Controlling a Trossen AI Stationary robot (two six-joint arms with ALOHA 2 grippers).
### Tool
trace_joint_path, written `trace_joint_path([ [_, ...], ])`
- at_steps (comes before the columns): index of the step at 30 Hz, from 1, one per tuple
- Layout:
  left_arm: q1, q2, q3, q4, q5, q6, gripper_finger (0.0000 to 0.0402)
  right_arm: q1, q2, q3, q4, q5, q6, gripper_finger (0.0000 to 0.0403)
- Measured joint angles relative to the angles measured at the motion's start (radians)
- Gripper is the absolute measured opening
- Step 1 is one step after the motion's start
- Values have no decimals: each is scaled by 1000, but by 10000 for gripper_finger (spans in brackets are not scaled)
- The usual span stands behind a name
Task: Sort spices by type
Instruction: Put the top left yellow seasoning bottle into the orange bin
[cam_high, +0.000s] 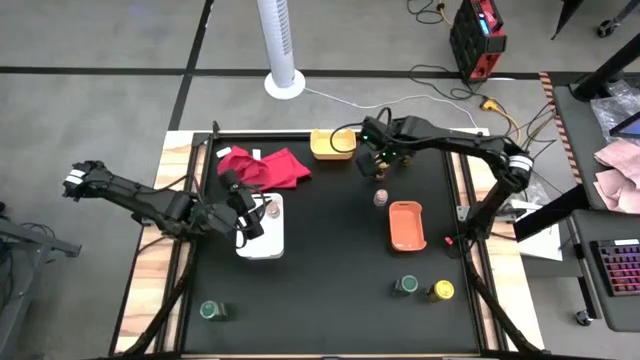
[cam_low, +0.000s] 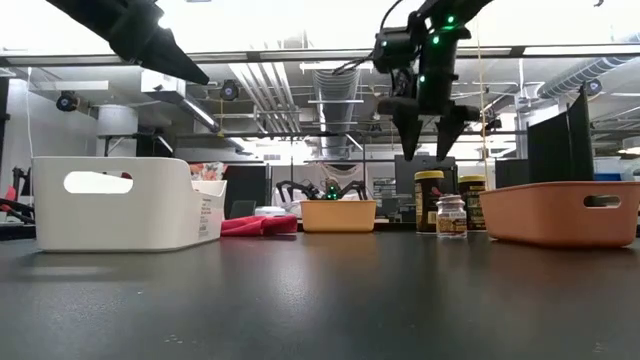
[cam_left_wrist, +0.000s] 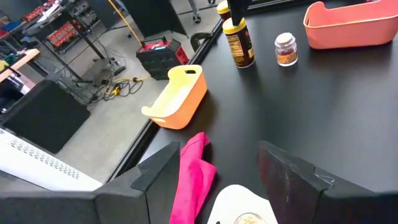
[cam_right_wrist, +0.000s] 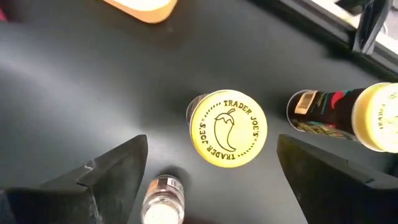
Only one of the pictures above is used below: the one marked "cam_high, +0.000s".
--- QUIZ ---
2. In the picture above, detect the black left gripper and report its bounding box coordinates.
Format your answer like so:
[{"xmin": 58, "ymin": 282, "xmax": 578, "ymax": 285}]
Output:
[{"xmin": 218, "ymin": 168, "xmax": 272, "ymax": 242}]

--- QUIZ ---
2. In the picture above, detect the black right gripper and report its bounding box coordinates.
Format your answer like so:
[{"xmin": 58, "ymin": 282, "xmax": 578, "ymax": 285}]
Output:
[{"xmin": 355, "ymin": 130, "xmax": 408, "ymax": 178}]

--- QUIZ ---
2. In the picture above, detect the green-lid glass spice jar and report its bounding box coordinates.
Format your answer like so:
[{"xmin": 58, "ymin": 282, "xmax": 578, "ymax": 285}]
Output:
[
  {"xmin": 393, "ymin": 274, "xmax": 420, "ymax": 297},
  {"xmin": 199, "ymin": 299, "xmax": 231, "ymax": 322}
]

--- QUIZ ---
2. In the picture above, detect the red cloth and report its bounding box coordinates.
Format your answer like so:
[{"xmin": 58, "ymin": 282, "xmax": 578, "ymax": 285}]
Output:
[{"xmin": 216, "ymin": 145, "xmax": 313, "ymax": 195}]

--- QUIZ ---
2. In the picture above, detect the white plastic bin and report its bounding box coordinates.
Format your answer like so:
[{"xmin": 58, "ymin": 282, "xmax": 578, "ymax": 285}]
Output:
[{"xmin": 234, "ymin": 192, "xmax": 286, "ymax": 261}]

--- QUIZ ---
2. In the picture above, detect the yellow plastic bin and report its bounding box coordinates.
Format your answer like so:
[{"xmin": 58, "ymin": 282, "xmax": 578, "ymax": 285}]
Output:
[{"xmin": 309, "ymin": 128, "xmax": 358, "ymax": 161}]

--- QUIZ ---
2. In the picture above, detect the orange plastic bin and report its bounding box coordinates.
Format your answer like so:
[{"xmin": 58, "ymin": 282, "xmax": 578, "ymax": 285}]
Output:
[{"xmin": 388, "ymin": 200, "xmax": 428, "ymax": 253}]

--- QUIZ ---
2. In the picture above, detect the red black equipment case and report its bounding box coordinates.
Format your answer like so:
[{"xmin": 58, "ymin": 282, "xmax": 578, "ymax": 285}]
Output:
[{"xmin": 448, "ymin": 0, "xmax": 508, "ymax": 84}]

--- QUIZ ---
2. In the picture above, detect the white tower fan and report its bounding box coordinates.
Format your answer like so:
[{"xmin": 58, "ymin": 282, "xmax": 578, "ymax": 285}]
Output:
[{"xmin": 256, "ymin": 0, "xmax": 307, "ymax": 101}]

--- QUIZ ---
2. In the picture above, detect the black flat panel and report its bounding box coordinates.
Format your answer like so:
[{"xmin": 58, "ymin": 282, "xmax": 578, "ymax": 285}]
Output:
[{"xmin": 513, "ymin": 183, "xmax": 594, "ymax": 243}]

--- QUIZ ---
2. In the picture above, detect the white paper sheet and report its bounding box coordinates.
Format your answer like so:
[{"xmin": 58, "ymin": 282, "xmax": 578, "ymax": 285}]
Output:
[{"xmin": 517, "ymin": 209, "xmax": 564, "ymax": 263}]

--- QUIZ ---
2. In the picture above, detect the grey side desk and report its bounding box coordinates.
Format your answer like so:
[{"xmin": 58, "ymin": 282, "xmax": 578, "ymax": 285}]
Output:
[{"xmin": 551, "ymin": 84, "xmax": 640, "ymax": 212}]

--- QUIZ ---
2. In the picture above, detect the grey metal stand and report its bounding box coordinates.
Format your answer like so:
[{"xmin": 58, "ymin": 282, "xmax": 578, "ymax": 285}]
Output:
[{"xmin": 0, "ymin": 201, "xmax": 82, "ymax": 360}]

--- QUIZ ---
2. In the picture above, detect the clear plastic bag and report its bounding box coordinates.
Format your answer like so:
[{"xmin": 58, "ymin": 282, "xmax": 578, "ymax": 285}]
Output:
[{"xmin": 589, "ymin": 79, "xmax": 640, "ymax": 146}]

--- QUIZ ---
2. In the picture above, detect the pink cloth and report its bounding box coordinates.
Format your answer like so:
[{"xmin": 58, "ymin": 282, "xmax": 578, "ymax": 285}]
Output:
[
  {"xmin": 593, "ymin": 168, "xmax": 640, "ymax": 215},
  {"xmin": 593, "ymin": 138, "xmax": 640, "ymax": 174}
]

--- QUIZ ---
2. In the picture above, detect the black desk leg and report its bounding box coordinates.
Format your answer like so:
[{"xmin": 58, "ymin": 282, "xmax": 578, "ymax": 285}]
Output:
[{"xmin": 572, "ymin": 32, "xmax": 640, "ymax": 102}]

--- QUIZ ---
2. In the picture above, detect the dark tablet screen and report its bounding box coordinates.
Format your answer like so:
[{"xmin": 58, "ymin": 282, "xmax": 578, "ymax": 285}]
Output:
[{"xmin": 608, "ymin": 110, "xmax": 640, "ymax": 140}]

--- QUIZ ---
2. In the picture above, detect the black computer keyboard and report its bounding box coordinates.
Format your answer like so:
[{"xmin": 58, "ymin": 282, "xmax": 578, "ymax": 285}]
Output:
[{"xmin": 589, "ymin": 238, "xmax": 640, "ymax": 298}]

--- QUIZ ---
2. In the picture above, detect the black caster leg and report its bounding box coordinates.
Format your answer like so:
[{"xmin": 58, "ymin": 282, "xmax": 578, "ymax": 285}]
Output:
[{"xmin": 549, "ymin": 0, "xmax": 640, "ymax": 40}]

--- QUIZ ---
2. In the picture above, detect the dark grey desk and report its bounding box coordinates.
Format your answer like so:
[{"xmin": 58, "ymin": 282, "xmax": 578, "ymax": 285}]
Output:
[{"xmin": 569, "ymin": 209, "xmax": 640, "ymax": 334}]

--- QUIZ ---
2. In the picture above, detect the white floor cable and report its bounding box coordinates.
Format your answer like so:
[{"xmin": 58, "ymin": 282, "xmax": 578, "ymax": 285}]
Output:
[{"xmin": 303, "ymin": 87, "xmax": 479, "ymax": 129}]

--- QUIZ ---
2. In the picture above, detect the black aluminium table frame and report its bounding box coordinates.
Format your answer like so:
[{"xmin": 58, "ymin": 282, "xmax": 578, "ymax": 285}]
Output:
[{"xmin": 110, "ymin": 119, "xmax": 547, "ymax": 360}]

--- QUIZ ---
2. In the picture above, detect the yellow extension cord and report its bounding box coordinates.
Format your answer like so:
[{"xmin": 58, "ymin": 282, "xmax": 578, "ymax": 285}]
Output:
[{"xmin": 480, "ymin": 97, "xmax": 523, "ymax": 146}]

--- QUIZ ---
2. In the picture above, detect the black coiled floor cable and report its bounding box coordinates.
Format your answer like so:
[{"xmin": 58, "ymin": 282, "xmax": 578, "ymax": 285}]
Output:
[{"xmin": 405, "ymin": 0, "xmax": 454, "ymax": 26}]

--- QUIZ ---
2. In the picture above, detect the black cable bundle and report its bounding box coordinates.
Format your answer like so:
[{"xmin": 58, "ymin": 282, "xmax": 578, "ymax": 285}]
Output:
[{"xmin": 519, "ymin": 101, "xmax": 559, "ymax": 187}]

